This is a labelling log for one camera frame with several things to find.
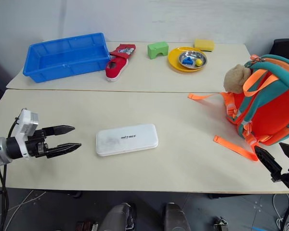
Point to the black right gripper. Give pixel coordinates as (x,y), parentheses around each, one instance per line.
(286,177)

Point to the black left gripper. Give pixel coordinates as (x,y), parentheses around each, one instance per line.
(37,144)

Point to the orange and teal backpack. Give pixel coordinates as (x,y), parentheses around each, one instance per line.
(269,113)

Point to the white case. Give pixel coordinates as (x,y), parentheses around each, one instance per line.
(126,139)

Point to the blue plastic bin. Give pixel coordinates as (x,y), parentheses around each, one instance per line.
(65,57)

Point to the beige plush toy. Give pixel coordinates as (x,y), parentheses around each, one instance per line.
(236,77)

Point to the red slip-on shoe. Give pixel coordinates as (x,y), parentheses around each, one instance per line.
(116,66)

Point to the dark rounded grey shape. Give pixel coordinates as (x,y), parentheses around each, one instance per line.
(175,219)
(116,217)

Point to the black chair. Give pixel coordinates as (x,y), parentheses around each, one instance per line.
(285,49)

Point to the small yellow ball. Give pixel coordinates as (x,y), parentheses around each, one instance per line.
(199,62)

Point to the green arch block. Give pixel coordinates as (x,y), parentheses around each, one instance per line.
(157,49)

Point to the blue toy piece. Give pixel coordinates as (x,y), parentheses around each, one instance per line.
(188,61)

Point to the small steel bowl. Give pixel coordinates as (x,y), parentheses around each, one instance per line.
(192,56)

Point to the yellow sponge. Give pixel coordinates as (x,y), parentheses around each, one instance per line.
(204,44)

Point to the yellow plate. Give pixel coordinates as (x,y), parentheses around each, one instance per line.
(174,61)

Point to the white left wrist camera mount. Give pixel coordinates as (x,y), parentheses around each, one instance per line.
(26,122)

